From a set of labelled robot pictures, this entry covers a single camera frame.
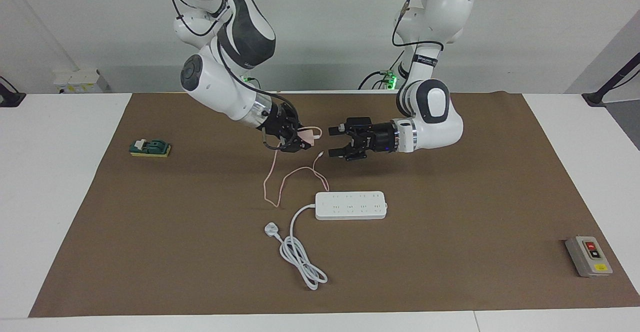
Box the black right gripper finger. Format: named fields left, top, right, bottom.
left=280, top=137, right=314, bottom=154
left=284, top=103, right=303, bottom=132

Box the pink charger adapter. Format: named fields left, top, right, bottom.
left=297, top=126, right=324, bottom=146

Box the pink charging cable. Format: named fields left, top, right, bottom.
left=263, top=127, right=331, bottom=208

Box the white power strip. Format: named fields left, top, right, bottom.
left=314, top=190, right=389, bottom=221

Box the brown table mat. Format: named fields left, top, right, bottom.
left=28, top=91, right=640, bottom=318

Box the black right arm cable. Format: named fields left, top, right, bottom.
left=154, top=0, right=301, bottom=152

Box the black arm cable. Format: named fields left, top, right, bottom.
left=154, top=0, right=301, bottom=152
left=391, top=0, right=446, bottom=53

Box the black base cable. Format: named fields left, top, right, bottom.
left=357, top=52, right=406, bottom=91

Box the white power cord with plug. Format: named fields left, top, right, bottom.
left=264, top=203, right=329, bottom=291

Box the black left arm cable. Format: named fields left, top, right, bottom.
left=391, top=0, right=446, bottom=53

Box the green knife switch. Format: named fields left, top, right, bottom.
left=129, top=138, right=172, bottom=158

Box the white wall socket box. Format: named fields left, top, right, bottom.
left=52, top=69, right=108, bottom=94

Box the grey on-off switch box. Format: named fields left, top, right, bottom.
left=565, top=235, right=614, bottom=278

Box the black clamp mount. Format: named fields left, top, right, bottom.
left=0, top=76, right=27, bottom=108

